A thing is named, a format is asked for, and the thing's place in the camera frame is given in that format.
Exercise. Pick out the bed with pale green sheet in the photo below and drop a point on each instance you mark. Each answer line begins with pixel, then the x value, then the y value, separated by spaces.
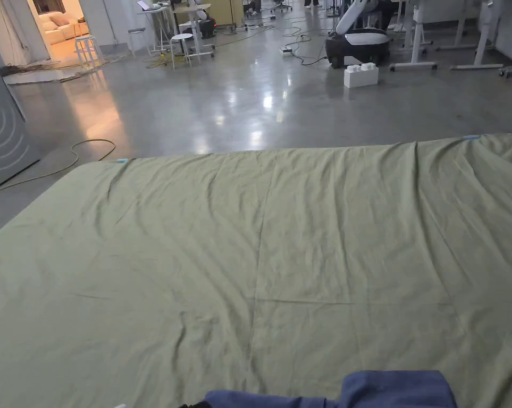
pixel 221 255

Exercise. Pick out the beige sofa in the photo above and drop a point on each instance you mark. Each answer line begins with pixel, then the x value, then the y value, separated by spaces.
pixel 58 25

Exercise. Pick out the white block-shaped box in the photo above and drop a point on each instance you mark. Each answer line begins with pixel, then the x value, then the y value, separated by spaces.
pixel 360 75

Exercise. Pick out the dark blue shirt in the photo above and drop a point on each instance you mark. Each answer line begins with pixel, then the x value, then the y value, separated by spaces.
pixel 392 389

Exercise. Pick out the black round device on floor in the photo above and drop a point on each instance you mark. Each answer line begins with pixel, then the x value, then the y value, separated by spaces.
pixel 204 27

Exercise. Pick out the black and white robot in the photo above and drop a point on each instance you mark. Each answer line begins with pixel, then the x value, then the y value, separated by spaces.
pixel 358 42

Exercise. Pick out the white desk with laptop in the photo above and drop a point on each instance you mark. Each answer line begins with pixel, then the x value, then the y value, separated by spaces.
pixel 183 19

